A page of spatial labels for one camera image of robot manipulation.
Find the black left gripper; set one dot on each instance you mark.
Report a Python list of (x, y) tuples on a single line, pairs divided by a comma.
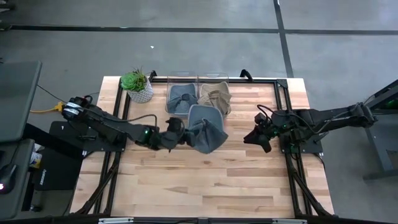
[(168, 140)]

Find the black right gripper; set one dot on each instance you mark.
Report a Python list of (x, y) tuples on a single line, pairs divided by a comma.
[(267, 129)]

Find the dark grey cap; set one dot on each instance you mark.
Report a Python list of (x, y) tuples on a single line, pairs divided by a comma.
[(208, 133)]

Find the blue-grey cap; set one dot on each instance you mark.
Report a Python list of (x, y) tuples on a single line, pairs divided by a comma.
[(182, 98)]

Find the khaki cloth hat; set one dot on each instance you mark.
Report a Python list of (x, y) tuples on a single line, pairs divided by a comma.
[(216, 98)]

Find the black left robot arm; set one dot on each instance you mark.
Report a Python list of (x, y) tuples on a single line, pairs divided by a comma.
[(109, 124)]

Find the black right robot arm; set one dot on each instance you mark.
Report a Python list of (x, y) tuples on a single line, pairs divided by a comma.
[(326, 116)]

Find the clear plastic bin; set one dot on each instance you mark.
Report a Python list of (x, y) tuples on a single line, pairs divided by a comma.
[(214, 77), (182, 77)]

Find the white patterned plant pot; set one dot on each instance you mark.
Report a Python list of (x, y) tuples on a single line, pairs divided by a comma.
[(141, 96)]

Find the green succulent plant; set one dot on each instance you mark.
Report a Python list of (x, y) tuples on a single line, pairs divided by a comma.
[(133, 81)]

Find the black metal stand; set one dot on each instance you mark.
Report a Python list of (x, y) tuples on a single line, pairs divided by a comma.
[(379, 146)]

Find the black box white lettering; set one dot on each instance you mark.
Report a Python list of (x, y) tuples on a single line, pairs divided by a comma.
[(59, 171)]

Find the dark grey desk top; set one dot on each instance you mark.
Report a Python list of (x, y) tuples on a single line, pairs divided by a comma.
[(18, 99)]

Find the black computer mouse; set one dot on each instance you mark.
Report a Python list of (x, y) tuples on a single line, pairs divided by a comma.
[(7, 179)]

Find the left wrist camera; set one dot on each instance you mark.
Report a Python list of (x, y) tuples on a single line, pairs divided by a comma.
[(174, 124)]

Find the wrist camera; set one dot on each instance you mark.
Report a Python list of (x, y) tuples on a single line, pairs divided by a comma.
[(174, 124), (260, 119)]

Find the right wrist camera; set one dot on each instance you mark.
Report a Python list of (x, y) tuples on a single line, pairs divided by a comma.
[(260, 119)]

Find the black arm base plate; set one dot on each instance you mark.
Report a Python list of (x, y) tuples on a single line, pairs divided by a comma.
[(312, 148), (62, 137)]

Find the black aluminium table frame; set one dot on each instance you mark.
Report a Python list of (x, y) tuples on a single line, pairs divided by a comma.
[(258, 81)]

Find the silver bracket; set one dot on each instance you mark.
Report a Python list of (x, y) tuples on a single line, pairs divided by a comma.
[(115, 221), (289, 221)]

